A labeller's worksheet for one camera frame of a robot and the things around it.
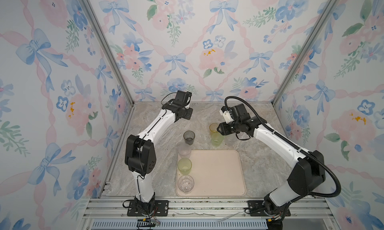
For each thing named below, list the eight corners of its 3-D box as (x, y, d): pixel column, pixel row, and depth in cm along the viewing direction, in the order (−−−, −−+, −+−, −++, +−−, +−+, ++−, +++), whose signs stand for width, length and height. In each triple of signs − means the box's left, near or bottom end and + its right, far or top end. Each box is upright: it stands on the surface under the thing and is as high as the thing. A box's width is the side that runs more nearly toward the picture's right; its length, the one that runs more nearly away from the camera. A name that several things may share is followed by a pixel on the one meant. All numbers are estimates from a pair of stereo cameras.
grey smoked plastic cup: (182, 142, 100) (181, 136, 94) (187, 134, 104) (187, 128, 98) (190, 146, 98) (190, 140, 92) (195, 138, 102) (196, 132, 96)
